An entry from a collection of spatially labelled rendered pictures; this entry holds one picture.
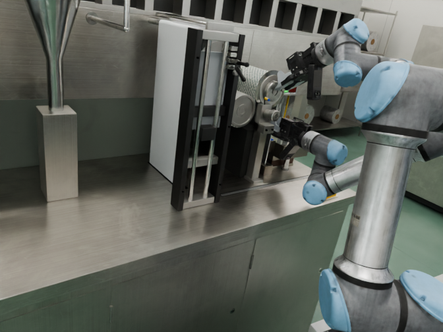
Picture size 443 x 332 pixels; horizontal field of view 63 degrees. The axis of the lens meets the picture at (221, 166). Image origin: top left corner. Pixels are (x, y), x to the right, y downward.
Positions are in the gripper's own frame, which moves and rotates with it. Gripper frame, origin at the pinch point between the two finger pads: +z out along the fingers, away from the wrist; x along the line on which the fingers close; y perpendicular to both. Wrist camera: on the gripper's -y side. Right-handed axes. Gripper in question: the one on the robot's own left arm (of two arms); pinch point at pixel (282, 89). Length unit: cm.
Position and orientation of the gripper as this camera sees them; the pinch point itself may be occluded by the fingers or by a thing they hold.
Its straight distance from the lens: 135.7
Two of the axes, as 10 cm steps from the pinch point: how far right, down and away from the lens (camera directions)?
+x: -8.0, 1.2, -5.8
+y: -2.6, -9.5, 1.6
